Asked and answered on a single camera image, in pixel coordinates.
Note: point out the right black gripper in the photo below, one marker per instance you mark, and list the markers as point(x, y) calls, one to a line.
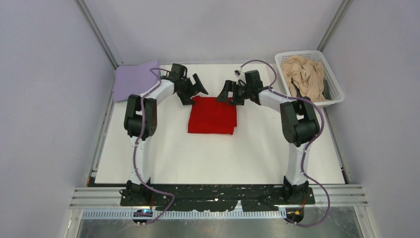
point(228, 87)

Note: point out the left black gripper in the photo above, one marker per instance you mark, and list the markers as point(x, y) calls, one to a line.
point(185, 99)

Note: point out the red t shirt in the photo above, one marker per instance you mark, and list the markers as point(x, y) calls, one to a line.
point(209, 116)

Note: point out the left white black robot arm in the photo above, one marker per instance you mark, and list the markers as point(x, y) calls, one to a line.
point(141, 121)

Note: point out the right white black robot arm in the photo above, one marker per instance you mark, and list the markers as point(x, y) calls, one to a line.
point(300, 126)

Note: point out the folded purple t shirt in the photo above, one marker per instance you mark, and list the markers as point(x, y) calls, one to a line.
point(133, 79)

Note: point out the dark garment in basket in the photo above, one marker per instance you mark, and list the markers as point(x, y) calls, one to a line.
point(298, 93)

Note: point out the beige crumpled t shirt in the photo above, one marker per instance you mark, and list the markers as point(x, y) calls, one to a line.
point(305, 74)

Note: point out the white plastic basket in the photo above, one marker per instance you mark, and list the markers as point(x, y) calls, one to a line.
point(332, 90)

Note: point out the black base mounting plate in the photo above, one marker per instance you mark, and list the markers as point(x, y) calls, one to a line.
point(211, 197)

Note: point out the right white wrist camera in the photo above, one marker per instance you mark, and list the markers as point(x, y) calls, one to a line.
point(239, 73)

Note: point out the aluminium frame rail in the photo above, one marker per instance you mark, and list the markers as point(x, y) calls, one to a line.
point(104, 203)

